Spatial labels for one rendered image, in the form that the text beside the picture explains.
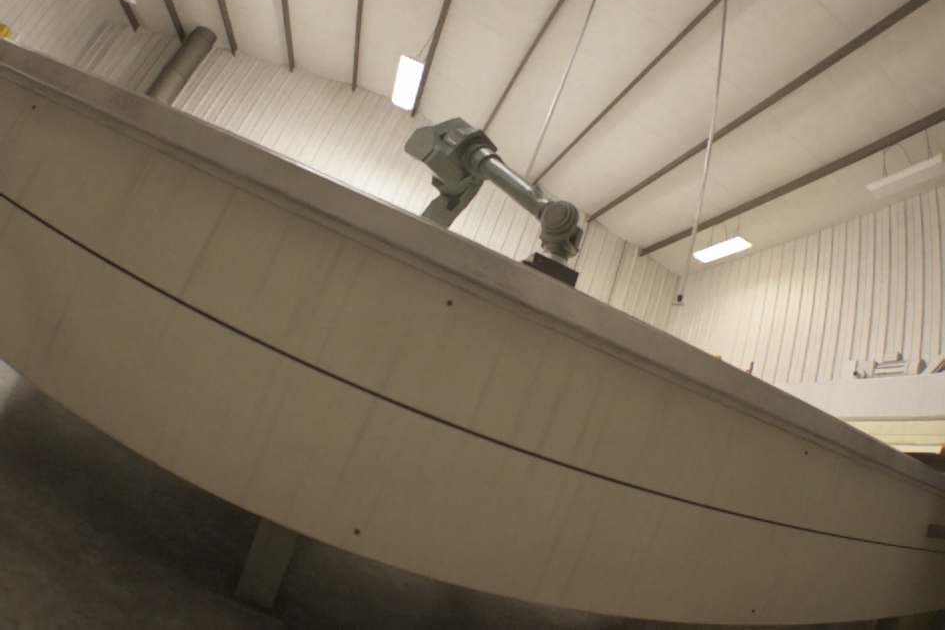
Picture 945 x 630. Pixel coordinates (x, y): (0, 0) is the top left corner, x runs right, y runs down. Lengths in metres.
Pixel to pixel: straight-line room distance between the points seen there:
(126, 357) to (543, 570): 0.83
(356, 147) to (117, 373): 9.67
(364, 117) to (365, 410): 10.05
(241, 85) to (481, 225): 6.17
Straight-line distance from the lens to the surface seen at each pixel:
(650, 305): 11.50
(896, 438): 2.17
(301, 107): 10.89
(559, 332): 0.90
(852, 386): 2.35
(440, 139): 2.95
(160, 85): 11.19
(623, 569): 1.05
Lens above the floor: 0.56
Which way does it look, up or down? 16 degrees up
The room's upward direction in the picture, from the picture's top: 22 degrees clockwise
